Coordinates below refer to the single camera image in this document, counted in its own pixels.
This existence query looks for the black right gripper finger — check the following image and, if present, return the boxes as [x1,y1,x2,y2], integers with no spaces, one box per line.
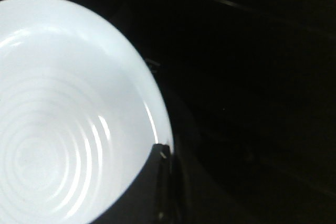
[152,144,183,223]

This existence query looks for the light blue plate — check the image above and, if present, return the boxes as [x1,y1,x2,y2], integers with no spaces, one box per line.
[1,0,174,223]

